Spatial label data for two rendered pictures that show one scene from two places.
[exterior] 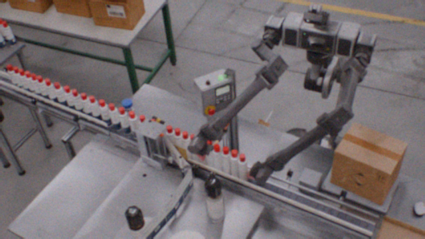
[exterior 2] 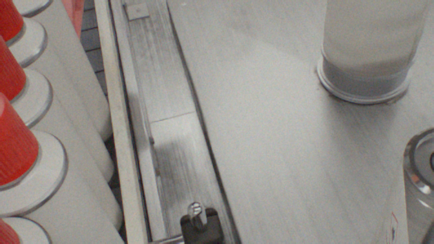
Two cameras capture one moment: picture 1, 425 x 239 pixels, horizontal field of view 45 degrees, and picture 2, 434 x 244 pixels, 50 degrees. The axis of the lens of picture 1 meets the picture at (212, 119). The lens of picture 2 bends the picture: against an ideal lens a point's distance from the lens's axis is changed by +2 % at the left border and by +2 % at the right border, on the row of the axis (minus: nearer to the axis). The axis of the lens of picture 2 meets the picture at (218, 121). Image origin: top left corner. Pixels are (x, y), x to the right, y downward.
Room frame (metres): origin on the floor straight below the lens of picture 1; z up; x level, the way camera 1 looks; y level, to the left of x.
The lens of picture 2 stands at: (1.86, 0.17, 1.23)
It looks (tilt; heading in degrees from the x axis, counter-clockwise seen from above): 51 degrees down; 229
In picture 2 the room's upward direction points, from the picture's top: 10 degrees counter-clockwise
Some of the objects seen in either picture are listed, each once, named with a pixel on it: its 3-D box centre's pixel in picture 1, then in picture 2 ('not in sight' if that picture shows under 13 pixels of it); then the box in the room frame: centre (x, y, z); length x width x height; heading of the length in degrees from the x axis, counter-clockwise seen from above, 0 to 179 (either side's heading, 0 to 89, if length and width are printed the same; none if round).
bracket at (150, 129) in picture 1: (151, 129); not in sight; (1.97, 0.34, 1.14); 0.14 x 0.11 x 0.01; 56
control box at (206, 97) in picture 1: (214, 93); not in sight; (1.95, -0.02, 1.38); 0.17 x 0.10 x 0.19; 111
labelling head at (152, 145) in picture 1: (155, 143); not in sight; (1.98, 0.34, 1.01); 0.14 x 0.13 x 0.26; 56
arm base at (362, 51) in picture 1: (362, 56); not in sight; (2.04, -0.80, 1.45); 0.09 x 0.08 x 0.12; 63
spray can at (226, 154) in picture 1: (226, 160); (46, 157); (1.83, -0.05, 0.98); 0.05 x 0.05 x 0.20
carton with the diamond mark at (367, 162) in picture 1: (367, 163); not in sight; (1.71, -0.80, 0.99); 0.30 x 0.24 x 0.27; 51
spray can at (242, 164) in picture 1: (242, 167); (50, 54); (1.76, -0.14, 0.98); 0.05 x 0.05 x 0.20
